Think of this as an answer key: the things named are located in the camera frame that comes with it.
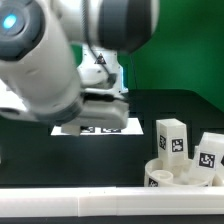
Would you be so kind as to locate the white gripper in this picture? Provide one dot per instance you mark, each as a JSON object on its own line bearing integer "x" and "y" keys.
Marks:
{"x": 104, "y": 110}

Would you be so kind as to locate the white front wall rail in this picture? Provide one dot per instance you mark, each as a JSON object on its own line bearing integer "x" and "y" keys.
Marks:
{"x": 110, "y": 201}

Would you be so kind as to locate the white round stool seat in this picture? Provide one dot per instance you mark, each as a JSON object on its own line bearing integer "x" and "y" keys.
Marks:
{"x": 156, "y": 176}

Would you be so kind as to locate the white marker sheet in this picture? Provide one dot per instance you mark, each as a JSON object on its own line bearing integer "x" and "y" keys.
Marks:
{"x": 133, "y": 128}

